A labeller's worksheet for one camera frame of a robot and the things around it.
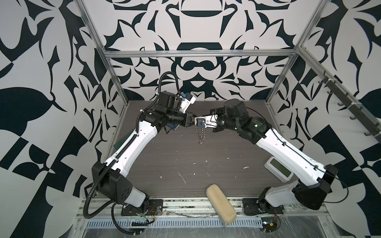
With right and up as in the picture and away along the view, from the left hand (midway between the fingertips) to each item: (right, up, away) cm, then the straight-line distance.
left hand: (201, 117), depth 70 cm
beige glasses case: (+11, -44, +2) cm, 45 cm away
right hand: (+2, +3, -2) cm, 4 cm away
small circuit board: (+32, -50, +1) cm, 60 cm away
